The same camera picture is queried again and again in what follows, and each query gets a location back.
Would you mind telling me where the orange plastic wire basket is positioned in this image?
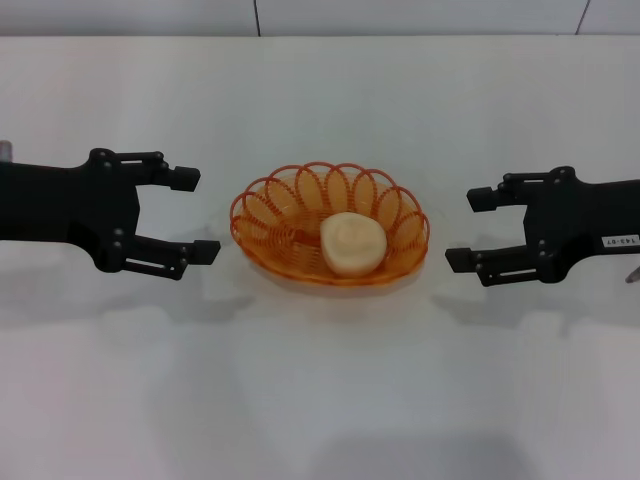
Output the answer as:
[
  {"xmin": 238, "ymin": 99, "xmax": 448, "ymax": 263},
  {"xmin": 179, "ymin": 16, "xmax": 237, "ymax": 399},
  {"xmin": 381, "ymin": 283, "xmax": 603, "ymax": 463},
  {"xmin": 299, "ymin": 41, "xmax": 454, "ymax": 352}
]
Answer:
[{"xmin": 229, "ymin": 160, "xmax": 431, "ymax": 287}]

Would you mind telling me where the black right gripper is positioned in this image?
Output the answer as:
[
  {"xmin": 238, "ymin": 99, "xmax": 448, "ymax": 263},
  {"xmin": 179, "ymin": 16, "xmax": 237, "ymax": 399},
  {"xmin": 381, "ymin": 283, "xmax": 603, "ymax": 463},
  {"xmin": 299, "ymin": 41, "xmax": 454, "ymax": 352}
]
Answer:
[{"xmin": 444, "ymin": 166, "xmax": 640, "ymax": 288}]

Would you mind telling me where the pale round steamed bun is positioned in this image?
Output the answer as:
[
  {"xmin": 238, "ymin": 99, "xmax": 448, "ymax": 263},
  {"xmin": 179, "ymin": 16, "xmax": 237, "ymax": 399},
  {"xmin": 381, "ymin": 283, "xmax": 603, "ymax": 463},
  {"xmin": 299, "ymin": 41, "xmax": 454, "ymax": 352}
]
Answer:
[{"xmin": 319, "ymin": 212, "xmax": 389, "ymax": 278}]

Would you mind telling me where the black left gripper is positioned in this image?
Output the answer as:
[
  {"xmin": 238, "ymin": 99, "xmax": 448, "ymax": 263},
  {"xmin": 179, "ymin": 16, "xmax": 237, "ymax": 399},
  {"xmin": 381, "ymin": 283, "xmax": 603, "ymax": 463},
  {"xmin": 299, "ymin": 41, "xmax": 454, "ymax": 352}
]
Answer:
[{"xmin": 0, "ymin": 148, "xmax": 222, "ymax": 282}]

